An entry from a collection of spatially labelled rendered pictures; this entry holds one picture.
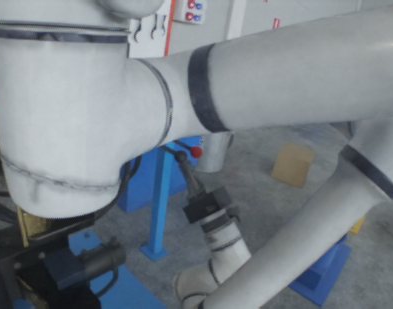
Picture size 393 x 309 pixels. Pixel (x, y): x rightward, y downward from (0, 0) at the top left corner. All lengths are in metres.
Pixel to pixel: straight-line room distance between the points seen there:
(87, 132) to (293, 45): 0.15
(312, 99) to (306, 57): 0.03
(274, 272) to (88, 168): 0.40
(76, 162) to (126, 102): 0.05
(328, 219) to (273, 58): 0.32
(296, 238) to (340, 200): 0.10
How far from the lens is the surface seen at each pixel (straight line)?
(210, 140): 2.64
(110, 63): 0.17
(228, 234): 0.69
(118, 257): 1.07
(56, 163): 0.17
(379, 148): 0.45
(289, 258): 0.50
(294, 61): 0.21
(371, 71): 0.21
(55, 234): 0.56
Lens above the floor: 1.28
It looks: 24 degrees down
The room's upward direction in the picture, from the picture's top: 10 degrees clockwise
